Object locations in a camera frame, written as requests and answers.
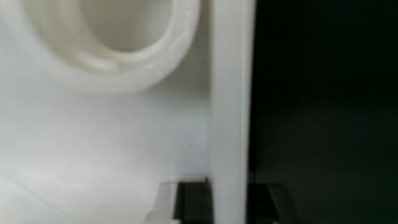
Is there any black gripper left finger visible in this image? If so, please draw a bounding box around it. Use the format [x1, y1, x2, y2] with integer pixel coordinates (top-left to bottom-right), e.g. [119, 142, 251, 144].
[144, 178, 214, 224]

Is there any white square tabletop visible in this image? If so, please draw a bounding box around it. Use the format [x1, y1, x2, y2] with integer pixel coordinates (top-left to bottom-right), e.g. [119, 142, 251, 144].
[0, 0, 256, 224]

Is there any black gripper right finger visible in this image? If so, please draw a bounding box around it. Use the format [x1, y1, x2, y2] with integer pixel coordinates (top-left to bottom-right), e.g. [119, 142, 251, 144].
[247, 183, 301, 224]

